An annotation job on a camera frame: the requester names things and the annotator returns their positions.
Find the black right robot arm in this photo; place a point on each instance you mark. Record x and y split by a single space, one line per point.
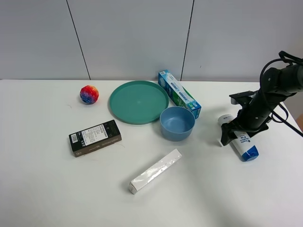
275 87

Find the black labelled box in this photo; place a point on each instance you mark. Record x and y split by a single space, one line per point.
91 139

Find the white long box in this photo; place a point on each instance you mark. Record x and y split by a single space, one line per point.
155 170

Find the blue green toothpaste box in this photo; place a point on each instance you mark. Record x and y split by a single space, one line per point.
178 93

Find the white blue shampoo bottle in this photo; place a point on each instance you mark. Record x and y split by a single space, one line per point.
244 145

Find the cardboard box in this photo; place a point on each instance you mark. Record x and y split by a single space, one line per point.
299 122

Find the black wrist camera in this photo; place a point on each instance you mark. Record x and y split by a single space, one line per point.
242 98

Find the teal round plate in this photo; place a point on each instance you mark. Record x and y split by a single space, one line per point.
138 102

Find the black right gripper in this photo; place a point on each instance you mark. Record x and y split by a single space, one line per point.
252 118

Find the multicolour spiky ball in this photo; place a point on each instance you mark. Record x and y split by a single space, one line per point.
89 94

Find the blue plastic bowl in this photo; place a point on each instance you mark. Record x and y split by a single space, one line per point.
176 123

